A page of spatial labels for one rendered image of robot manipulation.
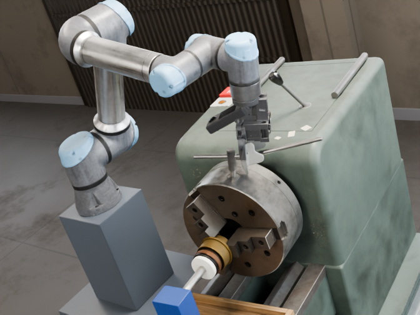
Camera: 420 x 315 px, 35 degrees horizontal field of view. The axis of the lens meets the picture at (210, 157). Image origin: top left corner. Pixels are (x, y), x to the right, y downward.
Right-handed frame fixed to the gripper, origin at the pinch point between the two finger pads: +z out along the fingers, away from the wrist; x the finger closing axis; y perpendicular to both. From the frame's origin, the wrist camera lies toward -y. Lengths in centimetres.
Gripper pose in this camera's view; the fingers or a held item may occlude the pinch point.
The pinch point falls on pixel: (245, 163)
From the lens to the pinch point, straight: 173.2
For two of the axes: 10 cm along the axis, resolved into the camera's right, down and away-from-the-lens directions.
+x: 1.4, -5.6, 8.2
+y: 9.8, -0.2, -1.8
